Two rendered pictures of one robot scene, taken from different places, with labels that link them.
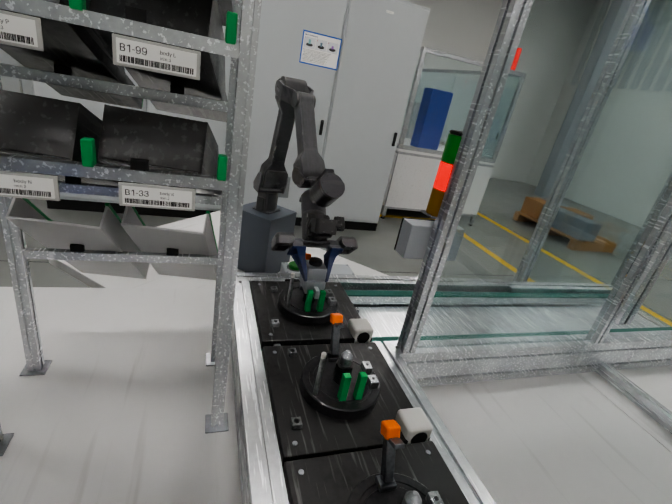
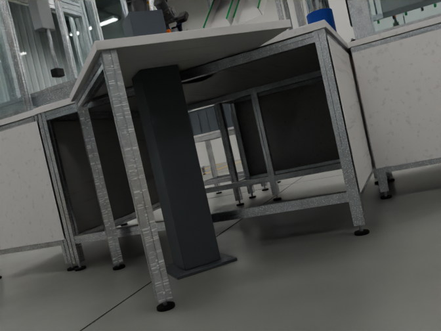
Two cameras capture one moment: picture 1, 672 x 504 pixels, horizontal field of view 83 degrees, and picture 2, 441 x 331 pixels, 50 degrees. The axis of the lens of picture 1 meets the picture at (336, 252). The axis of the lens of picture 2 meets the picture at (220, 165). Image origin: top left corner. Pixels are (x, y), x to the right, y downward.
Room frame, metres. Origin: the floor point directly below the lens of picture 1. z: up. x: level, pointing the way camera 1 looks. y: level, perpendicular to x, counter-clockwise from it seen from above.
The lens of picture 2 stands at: (2.40, 1.73, 0.47)
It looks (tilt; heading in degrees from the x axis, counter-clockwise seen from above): 2 degrees down; 224
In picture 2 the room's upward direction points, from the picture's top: 12 degrees counter-clockwise
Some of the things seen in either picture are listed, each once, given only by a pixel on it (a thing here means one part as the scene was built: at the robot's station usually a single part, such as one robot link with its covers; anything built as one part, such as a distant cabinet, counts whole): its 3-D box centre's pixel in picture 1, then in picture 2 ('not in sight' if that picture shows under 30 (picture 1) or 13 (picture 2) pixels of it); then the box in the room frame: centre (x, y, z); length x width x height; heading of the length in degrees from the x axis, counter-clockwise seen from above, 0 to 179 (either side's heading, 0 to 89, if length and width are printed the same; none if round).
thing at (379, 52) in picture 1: (357, 123); not in sight; (4.25, 0.05, 1.12); 0.80 x 0.54 x 2.25; 112
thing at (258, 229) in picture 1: (263, 238); (147, 40); (1.12, 0.24, 0.96); 0.14 x 0.14 x 0.20; 67
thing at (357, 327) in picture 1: (359, 331); not in sight; (0.71, -0.09, 0.97); 0.05 x 0.05 x 0.04; 21
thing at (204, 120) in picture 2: not in sight; (224, 117); (-0.92, -1.29, 0.73); 0.62 x 0.42 x 0.23; 111
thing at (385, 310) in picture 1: (416, 330); not in sight; (0.85, -0.25, 0.91); 0.84 x 0.28 x 0.10; 111
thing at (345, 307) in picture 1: (306, 310); not in sight; (0.76, 0.04, 0.96); 0.24 x 0.24 x 0.02; 21
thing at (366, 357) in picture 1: (344, 369); not in sight; (0.52, -0.05, 1.01); 0.24 x 0.24 x 0.13; 21
